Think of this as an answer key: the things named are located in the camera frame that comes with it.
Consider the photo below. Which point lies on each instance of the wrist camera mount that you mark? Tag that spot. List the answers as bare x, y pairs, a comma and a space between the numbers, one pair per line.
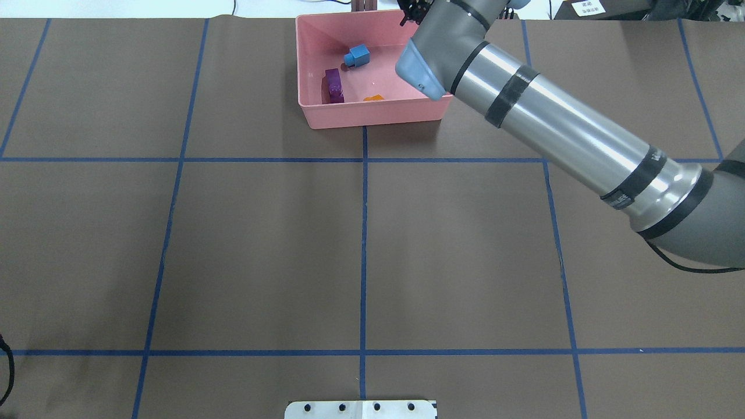
414, 10

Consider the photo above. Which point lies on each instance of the purple block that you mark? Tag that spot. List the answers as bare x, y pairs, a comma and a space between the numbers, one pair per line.
333, 88

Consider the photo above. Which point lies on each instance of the small blue block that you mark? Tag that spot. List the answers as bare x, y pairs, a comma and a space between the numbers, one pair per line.
357, 56

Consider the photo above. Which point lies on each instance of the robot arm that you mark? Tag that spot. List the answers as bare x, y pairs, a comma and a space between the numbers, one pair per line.
680, 209

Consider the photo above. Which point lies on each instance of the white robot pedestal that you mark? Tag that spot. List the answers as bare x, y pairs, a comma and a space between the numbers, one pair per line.
362, 409

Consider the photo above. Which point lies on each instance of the pink plastic box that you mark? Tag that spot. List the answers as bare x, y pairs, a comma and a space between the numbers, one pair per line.
322, 40

